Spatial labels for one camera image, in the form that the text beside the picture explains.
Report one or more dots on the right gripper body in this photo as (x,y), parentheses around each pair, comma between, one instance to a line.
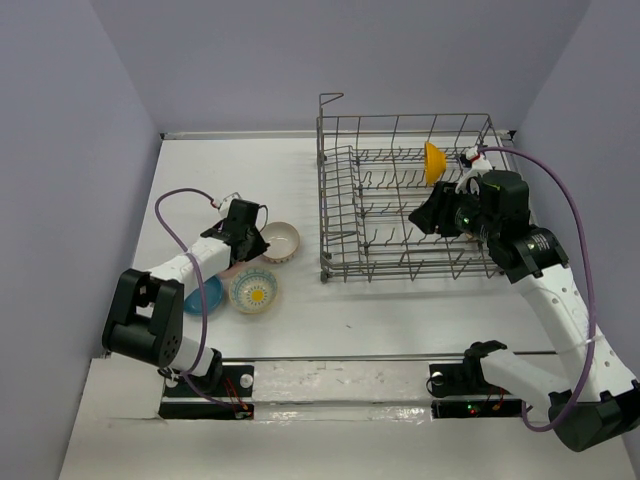
(471,220)

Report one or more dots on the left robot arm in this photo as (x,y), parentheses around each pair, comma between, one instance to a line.
(146,317)

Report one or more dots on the orange bowl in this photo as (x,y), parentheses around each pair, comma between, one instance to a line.
(229,273)

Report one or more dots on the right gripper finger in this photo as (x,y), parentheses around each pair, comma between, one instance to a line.
(426,217)
(445,201)

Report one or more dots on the grey wire dish rack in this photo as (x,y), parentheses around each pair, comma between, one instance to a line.
(371,176)

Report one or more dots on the metal rail bar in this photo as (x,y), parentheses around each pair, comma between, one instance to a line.
(380,357)

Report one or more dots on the blue bowl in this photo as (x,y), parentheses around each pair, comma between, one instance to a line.
(196,303)

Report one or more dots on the white bowl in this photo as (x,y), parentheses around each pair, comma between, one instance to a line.
(284,242)

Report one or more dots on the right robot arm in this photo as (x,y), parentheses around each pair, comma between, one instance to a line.
(597,398)

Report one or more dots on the yellow bowl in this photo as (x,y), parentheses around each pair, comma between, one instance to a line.
(434,163)

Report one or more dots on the patterned sunflower bowl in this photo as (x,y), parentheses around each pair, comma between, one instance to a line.
(253,290)

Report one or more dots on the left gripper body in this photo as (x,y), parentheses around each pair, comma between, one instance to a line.
(256,244)

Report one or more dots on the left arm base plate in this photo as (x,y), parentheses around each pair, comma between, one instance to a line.
(233,396)

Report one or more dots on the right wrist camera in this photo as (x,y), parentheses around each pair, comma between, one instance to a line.
(477,165)

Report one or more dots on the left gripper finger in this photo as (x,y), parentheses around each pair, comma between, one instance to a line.
(241,248)
(257,245)

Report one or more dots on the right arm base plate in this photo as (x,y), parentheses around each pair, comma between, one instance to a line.
(457,396)

